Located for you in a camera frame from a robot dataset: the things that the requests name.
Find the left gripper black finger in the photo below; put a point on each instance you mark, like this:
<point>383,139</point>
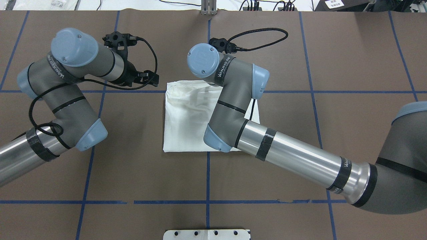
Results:
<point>148,77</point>

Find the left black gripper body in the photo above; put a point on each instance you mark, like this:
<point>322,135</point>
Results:
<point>129,76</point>

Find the white printed t-shirt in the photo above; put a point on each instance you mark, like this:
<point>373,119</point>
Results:
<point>189,105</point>

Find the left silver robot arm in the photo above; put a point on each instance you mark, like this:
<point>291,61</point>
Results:
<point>60,114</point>

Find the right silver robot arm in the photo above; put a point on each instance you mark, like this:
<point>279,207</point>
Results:
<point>394,184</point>

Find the aluminium frame post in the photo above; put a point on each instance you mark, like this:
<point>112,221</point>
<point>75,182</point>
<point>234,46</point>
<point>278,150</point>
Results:
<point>209,7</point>

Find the white central pedestal column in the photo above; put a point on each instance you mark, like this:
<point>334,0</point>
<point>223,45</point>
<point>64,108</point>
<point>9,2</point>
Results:
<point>214,234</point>

